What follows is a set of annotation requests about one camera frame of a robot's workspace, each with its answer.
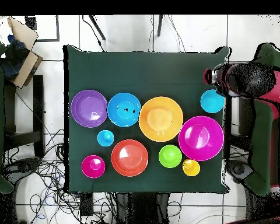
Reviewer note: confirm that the small teal bowl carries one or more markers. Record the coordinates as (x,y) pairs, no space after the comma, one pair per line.
(211,101)

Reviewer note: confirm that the large orange bowl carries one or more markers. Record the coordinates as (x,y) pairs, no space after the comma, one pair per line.
(161,119)

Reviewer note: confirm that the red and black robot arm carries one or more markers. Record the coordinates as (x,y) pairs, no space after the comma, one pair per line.
(252,79)

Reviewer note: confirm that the large pink bowl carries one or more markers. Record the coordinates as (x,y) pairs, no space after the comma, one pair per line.
(200,140)

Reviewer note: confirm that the dark green tablecloth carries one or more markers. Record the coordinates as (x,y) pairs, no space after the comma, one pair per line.
(140,70)

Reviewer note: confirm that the black tripod leg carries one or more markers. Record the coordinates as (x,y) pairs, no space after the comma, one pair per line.
(96,26)
(160,25)

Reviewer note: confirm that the small green bowl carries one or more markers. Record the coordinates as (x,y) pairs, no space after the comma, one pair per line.
(170,156)

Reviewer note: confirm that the yellow cup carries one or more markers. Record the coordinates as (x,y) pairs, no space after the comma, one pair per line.
(191,167)

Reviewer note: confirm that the medium blue bowl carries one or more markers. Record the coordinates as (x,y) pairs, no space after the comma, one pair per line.
(123,119)

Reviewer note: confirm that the red-orange bowl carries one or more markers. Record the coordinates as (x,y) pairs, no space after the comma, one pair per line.
(129,158)

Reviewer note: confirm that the blue cup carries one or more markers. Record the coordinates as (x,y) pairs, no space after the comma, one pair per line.
(105,138)

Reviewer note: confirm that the purple bowl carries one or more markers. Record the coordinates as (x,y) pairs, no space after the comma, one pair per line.
(88,108)

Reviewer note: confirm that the small crimson bowl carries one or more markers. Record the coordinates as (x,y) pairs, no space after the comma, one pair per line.
(93,166)

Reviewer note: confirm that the black stool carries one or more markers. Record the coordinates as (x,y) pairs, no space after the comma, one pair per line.
(38,105)

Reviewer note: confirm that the black power strip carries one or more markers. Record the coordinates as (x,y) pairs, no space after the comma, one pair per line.
(86,205)

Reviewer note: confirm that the cardboard box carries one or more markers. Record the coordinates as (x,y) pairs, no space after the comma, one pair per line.
(25,67)

